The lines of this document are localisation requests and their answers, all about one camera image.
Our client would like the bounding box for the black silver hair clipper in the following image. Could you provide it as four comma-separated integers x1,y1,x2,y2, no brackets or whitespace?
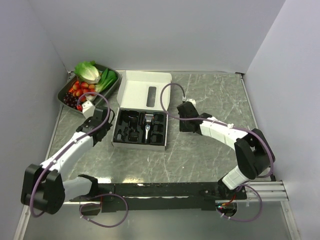
144,113,154,143

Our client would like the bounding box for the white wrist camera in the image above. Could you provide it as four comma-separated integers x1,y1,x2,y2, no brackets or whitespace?
182,97,196,107
76,100,96,119

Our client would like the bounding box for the green bok choy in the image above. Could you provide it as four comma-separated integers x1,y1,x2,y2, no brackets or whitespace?
95,68,118,93

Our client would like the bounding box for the dark grey food tray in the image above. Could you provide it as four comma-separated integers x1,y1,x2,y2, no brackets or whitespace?
57,63,121,114

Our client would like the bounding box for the black comb guard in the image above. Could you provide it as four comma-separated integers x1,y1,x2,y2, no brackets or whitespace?
128,131,140,142

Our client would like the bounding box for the white clipper kit box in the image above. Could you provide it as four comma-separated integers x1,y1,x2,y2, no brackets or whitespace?
111,70,172,151

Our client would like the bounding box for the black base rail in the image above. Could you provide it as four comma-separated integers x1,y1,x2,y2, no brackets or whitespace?
71,182,247,213

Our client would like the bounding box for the small oil bottle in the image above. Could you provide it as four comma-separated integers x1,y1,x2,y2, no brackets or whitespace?
116,134,122,141

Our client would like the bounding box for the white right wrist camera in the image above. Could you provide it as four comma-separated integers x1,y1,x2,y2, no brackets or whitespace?
182,97,196,107

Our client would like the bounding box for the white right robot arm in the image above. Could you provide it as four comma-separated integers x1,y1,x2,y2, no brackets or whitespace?
177,101,275,199

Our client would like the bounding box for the green lettuce head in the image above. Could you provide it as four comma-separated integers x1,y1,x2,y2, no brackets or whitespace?
74,60,101,84

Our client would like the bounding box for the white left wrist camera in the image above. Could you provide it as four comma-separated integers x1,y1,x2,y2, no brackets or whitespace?
76,100,96,119

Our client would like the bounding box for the dark purple grapes bunch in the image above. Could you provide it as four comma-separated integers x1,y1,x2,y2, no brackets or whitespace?
62,92,78,110

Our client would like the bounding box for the red strawberries pile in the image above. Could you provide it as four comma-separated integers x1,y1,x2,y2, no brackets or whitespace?
68,80,96,100

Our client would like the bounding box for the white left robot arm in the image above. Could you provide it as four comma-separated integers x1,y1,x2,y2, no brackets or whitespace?
20,106,112,215

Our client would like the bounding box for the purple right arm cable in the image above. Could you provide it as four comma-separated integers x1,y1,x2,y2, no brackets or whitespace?
159,82,276,223

